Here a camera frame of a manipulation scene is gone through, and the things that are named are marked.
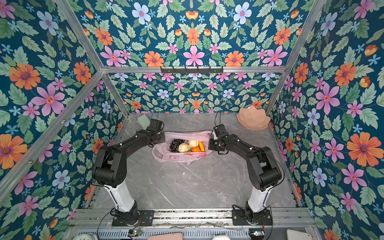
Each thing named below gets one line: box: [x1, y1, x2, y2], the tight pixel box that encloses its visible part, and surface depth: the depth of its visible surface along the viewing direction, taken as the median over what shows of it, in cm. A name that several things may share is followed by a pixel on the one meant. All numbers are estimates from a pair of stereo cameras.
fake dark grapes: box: [169, 138, 185, 153], surface depth 100 cm
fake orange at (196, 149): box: [192, 146, 201, 152], surface depth 95 cm
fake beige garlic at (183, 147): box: [178, 142, 191, 153], surface depth 96 cm
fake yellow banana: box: [198, 141, 206, 152], surface depth 100 cm
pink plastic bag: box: [152, 131, 214, 165], surface depth 93 cm
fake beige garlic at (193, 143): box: [188, 140, 199, 148], surface depth 99 cm
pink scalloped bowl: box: [236, 105, 271, 130], surface depth 120 cm
